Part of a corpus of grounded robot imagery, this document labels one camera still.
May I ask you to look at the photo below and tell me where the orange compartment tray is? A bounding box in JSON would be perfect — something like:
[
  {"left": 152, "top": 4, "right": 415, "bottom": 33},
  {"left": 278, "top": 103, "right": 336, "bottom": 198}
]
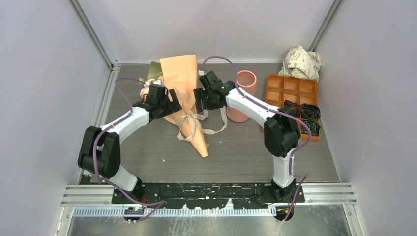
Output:
[{"left": 265, "top": 74, "right": 321, "bottom": 142}]

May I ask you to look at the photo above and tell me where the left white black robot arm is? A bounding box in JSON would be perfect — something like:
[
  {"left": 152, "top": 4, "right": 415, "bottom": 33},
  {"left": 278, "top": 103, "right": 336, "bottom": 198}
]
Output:
[{"left": 78, "top": 84, "right": 182, "bottom": 203}]

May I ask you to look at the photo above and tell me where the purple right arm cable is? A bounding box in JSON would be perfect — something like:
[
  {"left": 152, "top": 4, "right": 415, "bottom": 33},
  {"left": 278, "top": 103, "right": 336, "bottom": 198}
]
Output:
[{"left": 199, "top": 56, "right": 313, "bottom": 224}]

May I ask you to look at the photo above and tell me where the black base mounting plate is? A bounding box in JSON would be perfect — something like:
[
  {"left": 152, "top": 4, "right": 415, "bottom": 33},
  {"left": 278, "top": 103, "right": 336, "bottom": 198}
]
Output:
[{"left": 112, "top": 182, "right": 305, "bottom": 210}]

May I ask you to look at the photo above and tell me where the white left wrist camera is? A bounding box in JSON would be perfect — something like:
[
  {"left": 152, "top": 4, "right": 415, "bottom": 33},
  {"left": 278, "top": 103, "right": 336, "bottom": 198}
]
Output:
[{"left": 144, "top": 79, "right": 164, "bottom": 87}]

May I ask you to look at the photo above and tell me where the teal patterned hair tie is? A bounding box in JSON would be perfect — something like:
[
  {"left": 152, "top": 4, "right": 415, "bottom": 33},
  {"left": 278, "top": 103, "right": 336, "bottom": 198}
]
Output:
[{"left": 301, "top": 119, "right": 321, "bottom": 136}]

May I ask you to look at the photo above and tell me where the aluminium front rail frame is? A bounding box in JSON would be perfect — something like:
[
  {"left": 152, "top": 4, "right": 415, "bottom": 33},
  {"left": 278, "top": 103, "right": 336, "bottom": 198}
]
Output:
[{"left": 61, "top": 182, "right": 357, "bottom": 218}]

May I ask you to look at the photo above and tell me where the crumpled white patterned cloth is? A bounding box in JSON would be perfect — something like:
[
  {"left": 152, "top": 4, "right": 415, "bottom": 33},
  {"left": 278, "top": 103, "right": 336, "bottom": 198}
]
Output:
[{"left": 278, "top": 45, "right": 322, "bottom": 82}]

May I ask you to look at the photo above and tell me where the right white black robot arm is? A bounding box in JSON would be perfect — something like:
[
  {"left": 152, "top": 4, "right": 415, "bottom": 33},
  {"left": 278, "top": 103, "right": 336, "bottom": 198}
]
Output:
[{"left": 194, "top": 71, "right": 300, "bottom": 202}]

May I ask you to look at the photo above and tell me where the pink cylindrical vase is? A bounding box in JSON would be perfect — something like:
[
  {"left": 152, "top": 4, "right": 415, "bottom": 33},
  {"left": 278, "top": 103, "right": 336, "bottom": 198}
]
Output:
[{"left": 226, "top": 70, "right": 257, "bottom": 123}]

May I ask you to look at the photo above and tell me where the peach paper bouquet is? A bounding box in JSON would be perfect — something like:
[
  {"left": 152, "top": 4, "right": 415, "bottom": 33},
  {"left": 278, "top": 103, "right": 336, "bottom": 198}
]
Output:
[{"left": 147, "top": 55, "right": 208, "bottom": 158}]

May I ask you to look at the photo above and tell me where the dark patterned hair tie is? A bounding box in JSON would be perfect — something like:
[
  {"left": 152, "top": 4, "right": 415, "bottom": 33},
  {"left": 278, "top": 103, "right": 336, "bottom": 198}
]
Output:
[{"left": 283, "top": 99, "right": 322, "bottom": 121}]

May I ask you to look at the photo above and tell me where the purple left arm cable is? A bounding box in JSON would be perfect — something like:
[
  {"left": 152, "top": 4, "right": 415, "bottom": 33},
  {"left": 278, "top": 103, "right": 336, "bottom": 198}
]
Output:
[{"left": 92, "top": 77, "right": 165, "bottom": 224}]

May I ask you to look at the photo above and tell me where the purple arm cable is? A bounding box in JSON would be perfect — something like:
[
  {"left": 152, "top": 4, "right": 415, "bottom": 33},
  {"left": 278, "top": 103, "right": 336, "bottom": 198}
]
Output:
[
  {"left": 199, "top": 56, "right": 313, "bottom": 224},
  {"left": 92, "top": 77, "right": 165, "bottom": 224}
]

